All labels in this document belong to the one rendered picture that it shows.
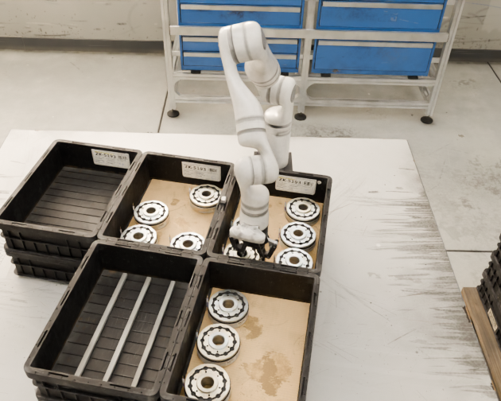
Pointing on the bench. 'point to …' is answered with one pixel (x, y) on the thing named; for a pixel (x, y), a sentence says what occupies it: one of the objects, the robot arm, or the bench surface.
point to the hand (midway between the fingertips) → (252, 258)
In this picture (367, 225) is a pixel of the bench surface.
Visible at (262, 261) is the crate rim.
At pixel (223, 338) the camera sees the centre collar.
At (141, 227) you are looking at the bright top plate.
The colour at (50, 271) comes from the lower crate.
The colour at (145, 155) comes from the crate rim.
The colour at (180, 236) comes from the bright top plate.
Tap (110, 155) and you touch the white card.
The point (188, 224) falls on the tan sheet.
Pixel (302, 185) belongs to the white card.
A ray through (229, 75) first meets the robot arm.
